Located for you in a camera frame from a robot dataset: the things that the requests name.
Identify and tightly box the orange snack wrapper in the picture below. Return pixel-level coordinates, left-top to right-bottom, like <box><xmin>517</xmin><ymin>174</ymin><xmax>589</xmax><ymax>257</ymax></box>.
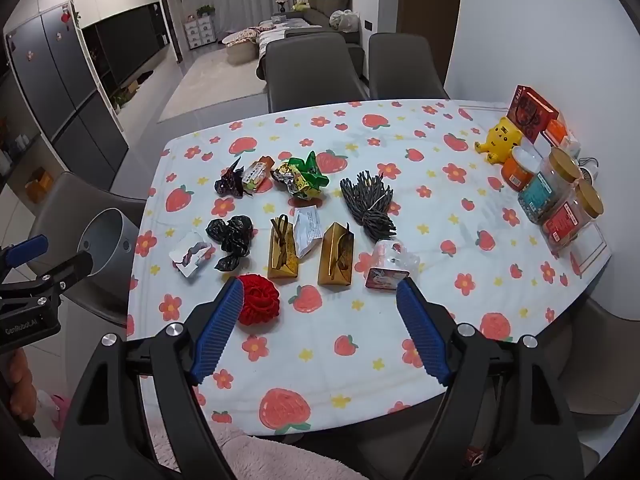
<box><xmin>241</xmin><ymin>156</ymin><xmax>277</xmax><ymax>196</ymax></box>

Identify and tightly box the black plastic bag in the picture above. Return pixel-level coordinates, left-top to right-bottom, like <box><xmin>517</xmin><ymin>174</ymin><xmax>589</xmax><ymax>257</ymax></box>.
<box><xmin>205</xmin><ymin>215</ymin><xmax>253</xmax><ymax>272</ymax></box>

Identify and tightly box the dark wall unit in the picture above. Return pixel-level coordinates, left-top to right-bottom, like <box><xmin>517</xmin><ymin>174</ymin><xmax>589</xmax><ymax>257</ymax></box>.
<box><xmin>82</xmin><ymin>2</ymin><xmax>168</xmax><ymax>86</ymax></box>

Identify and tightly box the yellow tiger toy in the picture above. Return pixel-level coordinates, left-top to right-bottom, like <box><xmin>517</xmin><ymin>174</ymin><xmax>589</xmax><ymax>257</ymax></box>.
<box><xmin>475</xmin><ymin>116</ymin><xmax>523</xmax><ymax>166</ymax></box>

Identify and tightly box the brown wooden door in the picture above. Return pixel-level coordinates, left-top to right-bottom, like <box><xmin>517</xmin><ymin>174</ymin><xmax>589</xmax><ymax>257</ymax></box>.
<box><xmin>397</xmin><ymin>0</ymin><xmax>463</xmax><ymax>86</ymax></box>

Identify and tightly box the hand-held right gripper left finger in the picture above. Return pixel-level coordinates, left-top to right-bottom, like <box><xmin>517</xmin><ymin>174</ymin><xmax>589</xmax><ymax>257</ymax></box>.
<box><xmin>57</xmin><ymin>276</ymin><xmax>246</xmax><ymax>480</ymax></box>

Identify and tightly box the grey dining chair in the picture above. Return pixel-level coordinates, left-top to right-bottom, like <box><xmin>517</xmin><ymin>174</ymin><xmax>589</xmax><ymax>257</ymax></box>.
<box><xmin>550</xmin><ymin>295</ymin><xmax>640</xmax><ymax>416</ymax></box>
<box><xmin>263</xmin><ymin>32</ymin><xmax>368</xmax><ymax>113</ymax></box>
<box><xmin>367</xmin><ymin>32</ymin><xmax>451</xmax><ymax>101</ymax></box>
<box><xmin>27</xmin><ymin>170</ymin><xmax>151</xmax><ymax>331</ymax></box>

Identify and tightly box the white plastic packaging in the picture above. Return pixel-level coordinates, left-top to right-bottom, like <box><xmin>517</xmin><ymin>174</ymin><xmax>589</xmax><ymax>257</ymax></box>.
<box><xmin>170</xmin><ymin>231</ymin><xmax>215</xmax><ymax>278</ymax></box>

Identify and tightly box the pink fluffy clothing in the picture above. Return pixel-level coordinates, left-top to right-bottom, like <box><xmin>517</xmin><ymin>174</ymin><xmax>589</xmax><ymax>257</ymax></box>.
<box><xmin>20</xmin><ymin>430</ymin><xmax>371</xmax><ymax>480</ymax></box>

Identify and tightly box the person's left hand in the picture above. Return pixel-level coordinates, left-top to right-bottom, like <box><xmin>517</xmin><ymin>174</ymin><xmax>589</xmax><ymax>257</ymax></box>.
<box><xmin>9</xmin><ymin>347</ymin><xmax>38</xmax><ymax>423</ymax></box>

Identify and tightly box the grey sofa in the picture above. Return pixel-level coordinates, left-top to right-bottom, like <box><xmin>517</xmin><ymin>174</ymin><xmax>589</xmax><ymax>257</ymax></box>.
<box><xmin>256</xmin><ymin>0</ymin><xmax>363</xmax><ymax>81</ymax></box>

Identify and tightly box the orange cardboard box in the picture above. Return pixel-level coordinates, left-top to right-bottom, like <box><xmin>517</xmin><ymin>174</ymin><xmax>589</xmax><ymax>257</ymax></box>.
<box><xmin>24</xmin><ymin>167</ymin><xmax>55</xmax><ymax>203</ymax></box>

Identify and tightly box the clear plastic package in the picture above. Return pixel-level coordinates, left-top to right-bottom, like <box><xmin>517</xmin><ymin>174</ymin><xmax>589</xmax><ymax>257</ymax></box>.
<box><xmin>365</xmin><ymin>239</ymin><xmax>421</xmax><ymax>292</ymax></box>

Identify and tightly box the beige ottoman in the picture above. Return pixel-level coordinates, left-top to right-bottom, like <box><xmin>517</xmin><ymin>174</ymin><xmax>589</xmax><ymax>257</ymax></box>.
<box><xmin>225</xmin><ymin>40</ymin><xmax>261</xmax><ymax>65</ymax></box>

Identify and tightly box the grey round bin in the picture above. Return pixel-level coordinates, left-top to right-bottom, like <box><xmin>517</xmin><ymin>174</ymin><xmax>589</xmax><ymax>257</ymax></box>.
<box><xmin>77</xmin><ymin>207</ymin><xmax>141</xmax><ymax>281</ymax></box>

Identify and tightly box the dark grey tall cabinet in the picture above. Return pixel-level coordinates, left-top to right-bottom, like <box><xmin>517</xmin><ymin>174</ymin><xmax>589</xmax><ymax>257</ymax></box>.
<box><xmin>5</xmin><ymin>7</ymin><xmax>131</xmax><ymax>181</ymax></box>

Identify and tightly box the green snack wrapper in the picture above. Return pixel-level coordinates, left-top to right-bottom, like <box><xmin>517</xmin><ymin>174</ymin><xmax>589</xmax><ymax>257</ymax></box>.
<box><xmin>285</xmin><ymin>150</ymin><xmax>332</xmax><ymax>201</ymax></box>

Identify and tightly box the strawberry print tablecloth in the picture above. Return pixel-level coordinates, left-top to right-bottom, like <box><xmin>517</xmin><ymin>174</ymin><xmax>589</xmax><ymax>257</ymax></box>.
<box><xmin>125</xmin><ymin>97</ymin><xmax>613</xmax><ymax>436</ymax></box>

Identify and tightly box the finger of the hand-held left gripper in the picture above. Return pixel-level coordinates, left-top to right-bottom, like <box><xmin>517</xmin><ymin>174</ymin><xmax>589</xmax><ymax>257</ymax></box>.
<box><xmin>27</xmin><ymin>251</ymin><xmax>95</xmax><ymax>301</ymax></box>
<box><xmin>0</xmin><ymin>234</ymin><xmax>49</xmax><ymax>281</ymax></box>

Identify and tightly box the white drawer cabinet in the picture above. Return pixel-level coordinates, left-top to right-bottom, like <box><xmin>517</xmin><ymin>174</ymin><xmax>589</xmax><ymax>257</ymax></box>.
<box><xmin>184</xmin><ymin>14</ymin><xmax>217</xmax><ymax>51</ymax></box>

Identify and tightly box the pink slipper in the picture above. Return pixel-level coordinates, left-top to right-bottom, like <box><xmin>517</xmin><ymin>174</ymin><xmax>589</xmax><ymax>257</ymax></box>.
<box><xmin>37</xmin><ymin>390</ymin><xmax>71</xmax><ymax>431</ymax></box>

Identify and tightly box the white paper receipt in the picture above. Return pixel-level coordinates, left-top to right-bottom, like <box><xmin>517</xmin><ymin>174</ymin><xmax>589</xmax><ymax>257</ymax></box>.
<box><xmin>291</xmin><ymin>206</ymin><xmax>325</xmax><ymax>256</ymax></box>

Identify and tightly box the black rope bundle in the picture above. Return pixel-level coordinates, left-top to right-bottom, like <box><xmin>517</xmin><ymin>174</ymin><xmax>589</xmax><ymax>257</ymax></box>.
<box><xmin>340</xmin><ymin>170</ymin><xmax>398</xmax><ymax>242</ymax></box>

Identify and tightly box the grey rug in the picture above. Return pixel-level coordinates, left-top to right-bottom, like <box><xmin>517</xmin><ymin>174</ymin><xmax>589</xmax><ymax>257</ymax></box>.
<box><xmin>157</xmin><ymin>50</ymin><xmax>271</xmax><ymax>123</ymax></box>

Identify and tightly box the white plastic bag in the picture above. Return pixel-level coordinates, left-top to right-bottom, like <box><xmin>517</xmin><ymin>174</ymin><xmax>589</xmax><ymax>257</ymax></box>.
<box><xmin>330</xmin><ymin>9</ymin><xmax>361</xmax><ymax>33</ymax></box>

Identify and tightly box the clear jar teal label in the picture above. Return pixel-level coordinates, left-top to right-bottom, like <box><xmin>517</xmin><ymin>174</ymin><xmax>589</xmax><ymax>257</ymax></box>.
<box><xmin>517</xmin><ymin>147</ymin><xmax>583</xmax><ymax>226</ymax></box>

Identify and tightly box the gold gift box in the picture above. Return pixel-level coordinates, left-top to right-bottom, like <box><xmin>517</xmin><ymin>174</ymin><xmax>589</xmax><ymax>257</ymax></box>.
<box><xmin>267</xmin><ymin>214</ymin><xmax>304</xmax><ymax>281</ymax></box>
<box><xmin>317</xmin><ymin>221</ymin><xmax>357</xmax><ymax>288</ymax></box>

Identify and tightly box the dark purple wrapper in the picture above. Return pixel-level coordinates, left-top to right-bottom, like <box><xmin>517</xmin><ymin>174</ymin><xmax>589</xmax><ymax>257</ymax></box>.
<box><xmin>214</xmin><ymin>156</ymin><xmax>251</xmax><ymax>198</ymax></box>

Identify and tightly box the red printed box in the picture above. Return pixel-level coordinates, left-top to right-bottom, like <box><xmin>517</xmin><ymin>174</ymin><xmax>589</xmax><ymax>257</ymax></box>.
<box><xmin>507</xmin><ymin>85</ymin><xmax>559</xmax><ymax>143</ymax></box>

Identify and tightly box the floral covered coffee table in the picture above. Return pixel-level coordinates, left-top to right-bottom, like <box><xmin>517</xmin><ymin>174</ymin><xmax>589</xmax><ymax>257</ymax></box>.
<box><xmin>220</xmin><ymin>27</ymin><xmax>261</xmax><ymax>46</ymax></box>

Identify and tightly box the orange small box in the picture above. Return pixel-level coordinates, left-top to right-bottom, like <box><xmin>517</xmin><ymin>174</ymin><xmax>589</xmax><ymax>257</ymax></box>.
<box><xmin>544</xmin><ymin>119</ymin><xmax>576</xmax><ymax>153</ymax></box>

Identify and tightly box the brown foil wrapper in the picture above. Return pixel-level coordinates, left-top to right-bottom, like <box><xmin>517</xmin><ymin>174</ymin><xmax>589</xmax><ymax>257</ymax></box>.
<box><xmin>271</xmin><ymin>165</ymin><xmax>301</xmax><ymax>193</ymax></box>

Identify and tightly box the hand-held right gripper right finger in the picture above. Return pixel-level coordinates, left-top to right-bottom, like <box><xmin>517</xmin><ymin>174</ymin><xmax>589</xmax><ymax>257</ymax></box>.
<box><xmin>395</xmin><ymin>276</ymin><xmax>586</xmax><ymax>480</ymax></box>

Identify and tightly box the small floor plant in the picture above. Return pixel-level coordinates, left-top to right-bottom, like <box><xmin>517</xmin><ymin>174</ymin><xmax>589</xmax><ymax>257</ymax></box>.
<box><xmin>111</xmin><ymin>85</ymin><xmax>138</xmax><ymax>111</ymax></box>

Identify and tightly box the orange jar white lid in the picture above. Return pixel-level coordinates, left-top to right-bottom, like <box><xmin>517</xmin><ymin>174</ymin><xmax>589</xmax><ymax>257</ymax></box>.
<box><xmin>501</xmin><ymin>146</ymin><xmax>543</xmax><ymax>193</ymax></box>

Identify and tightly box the clear jar red label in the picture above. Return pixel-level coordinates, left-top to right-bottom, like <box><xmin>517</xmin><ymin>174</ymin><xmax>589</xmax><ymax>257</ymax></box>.
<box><xmin>540</xmin><ymin>180</ymin><xmax>605</xmax><ymax>256</ymax></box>

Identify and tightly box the red knitted ball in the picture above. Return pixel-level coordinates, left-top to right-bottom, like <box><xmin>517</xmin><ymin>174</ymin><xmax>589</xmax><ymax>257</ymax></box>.
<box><xmin>235</xmin><ymin>274</ymin><xmax>282</xmax><ymax>326</ymax></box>

